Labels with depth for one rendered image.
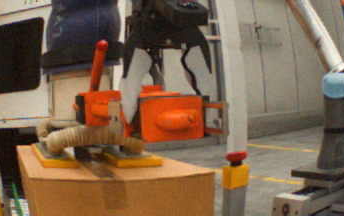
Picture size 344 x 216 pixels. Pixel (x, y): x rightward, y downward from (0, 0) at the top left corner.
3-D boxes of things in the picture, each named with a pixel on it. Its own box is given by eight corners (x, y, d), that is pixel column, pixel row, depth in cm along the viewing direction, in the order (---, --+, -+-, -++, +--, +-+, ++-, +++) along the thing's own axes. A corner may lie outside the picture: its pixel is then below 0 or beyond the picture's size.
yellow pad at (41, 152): (31, 150, 144) (29, 133, 144) (58, 150, 147) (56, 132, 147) (42, 168, 112) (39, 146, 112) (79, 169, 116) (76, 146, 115)
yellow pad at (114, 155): (85, 150, 151) (83, 131, 150) (119, 149, 154) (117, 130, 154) (117, 169, 119) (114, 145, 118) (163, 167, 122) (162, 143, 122)
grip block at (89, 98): (75, 123, 111) (74, 93, 111) (119, 121, 115) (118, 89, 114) (82, 126, 104) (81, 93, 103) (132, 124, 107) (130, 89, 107)
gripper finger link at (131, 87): (120, 122, 80) (144, 55, 80) (133, 125, 74) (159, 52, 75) (100, 114, 79) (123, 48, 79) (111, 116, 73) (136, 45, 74)
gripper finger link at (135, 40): (143, 86, 76) (166, 25, 77) (148, 86, 74) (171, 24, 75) (110, 74, 75) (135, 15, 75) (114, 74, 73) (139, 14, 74)
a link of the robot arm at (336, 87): (318, 129, 117) (316, 71, 116) (329, 123, 128) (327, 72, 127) (351, 127, 110) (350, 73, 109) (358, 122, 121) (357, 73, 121)
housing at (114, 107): (107, 131, 91) (105, 101, 91) (149, 129, 93) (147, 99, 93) (119, 135, 85) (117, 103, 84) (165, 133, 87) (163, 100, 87)
